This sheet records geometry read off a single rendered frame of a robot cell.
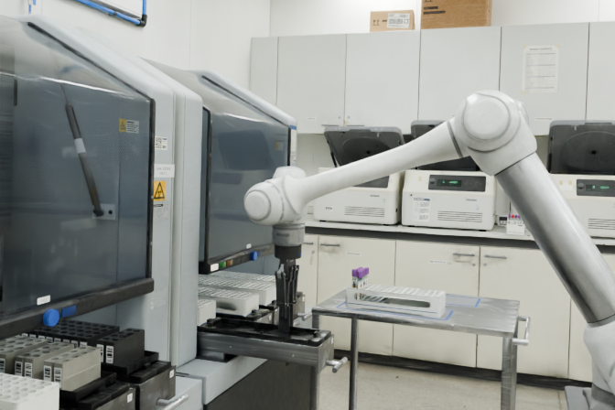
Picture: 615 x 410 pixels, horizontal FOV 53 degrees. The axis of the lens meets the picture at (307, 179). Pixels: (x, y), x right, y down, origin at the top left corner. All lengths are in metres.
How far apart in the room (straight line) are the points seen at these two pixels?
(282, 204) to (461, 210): 2.47
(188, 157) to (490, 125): 0.75
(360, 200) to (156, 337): 2.59
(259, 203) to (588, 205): 2.67
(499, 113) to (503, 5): 3.30
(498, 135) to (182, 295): 0.86
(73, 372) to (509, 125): 0.99
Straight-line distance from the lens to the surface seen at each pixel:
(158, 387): 1.42
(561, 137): 4.10
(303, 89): 4.41
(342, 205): 3.98
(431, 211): 3.87
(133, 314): 1.51
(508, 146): 1.35
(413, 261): 3.91
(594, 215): 3.85
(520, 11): 4.58
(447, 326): 1.85
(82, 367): 1.32
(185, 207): 1.59
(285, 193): 1.48
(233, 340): 1.69
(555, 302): 3.89
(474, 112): 1.32
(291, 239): 1.65
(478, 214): 3.84
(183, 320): 1.64
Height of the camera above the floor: 1.26
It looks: 1 degrees down
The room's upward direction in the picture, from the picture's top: 2 degrees clockwise
